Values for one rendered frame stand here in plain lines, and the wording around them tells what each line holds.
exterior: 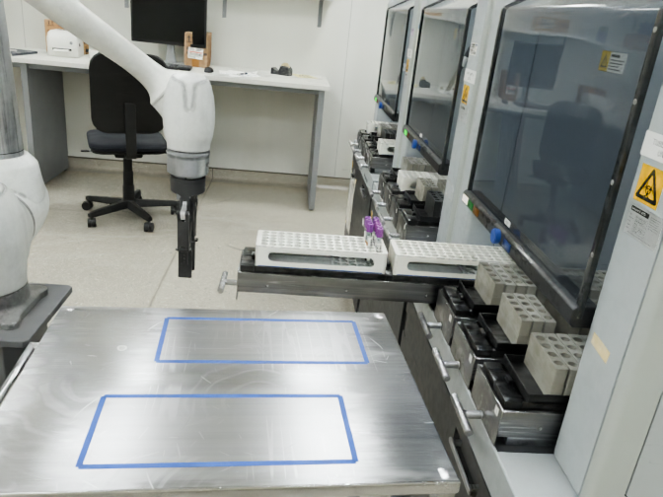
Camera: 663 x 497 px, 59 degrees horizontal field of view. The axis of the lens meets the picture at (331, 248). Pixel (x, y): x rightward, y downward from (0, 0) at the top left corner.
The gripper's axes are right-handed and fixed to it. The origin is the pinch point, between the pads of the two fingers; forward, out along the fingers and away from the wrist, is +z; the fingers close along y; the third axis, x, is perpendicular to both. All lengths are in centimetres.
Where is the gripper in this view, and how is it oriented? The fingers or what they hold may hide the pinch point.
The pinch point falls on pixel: (186, 259)
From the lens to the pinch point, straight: 139.7
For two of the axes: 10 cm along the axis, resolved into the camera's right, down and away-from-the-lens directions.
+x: -9.9, -0.8, -0.9
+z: -1.0, 9.2, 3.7
